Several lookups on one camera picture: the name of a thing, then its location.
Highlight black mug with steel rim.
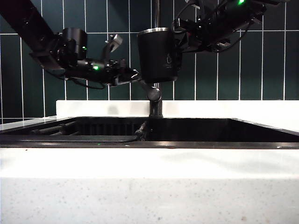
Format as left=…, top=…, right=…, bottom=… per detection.
left=136, top=27, right=183, bottom=84

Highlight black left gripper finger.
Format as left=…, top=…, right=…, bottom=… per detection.
left=121, top=68, right=142, bottom=79
left=112, top=77, right=142, bottom=87

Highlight dark metal faucet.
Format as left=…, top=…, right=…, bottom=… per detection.
left=146, top=0, right=164, bottom=119

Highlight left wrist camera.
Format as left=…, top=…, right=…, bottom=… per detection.
left=101, top=33, right=124, bottom=62

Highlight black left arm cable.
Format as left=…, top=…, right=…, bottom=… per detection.
left=69, top=77, right=106, bottom=91

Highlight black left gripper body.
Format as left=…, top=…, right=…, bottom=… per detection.
left=64, top=58, right=128, bottom=87

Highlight dark faucet lever handle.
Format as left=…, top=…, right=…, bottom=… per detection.
left=139, top=79, right=162, bottom=103

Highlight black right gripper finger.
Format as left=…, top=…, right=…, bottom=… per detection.
left=172, top=18, right=190, bottom=55

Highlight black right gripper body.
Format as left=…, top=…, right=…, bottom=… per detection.
left=179, top=14, right=234, bottom=54

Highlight black kitchen sink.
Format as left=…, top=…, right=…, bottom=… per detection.
left=0, top=116, right=299, bottom=149

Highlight black sink drain rack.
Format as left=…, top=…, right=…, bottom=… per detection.
left=22, top=120, right=149, bottom=143

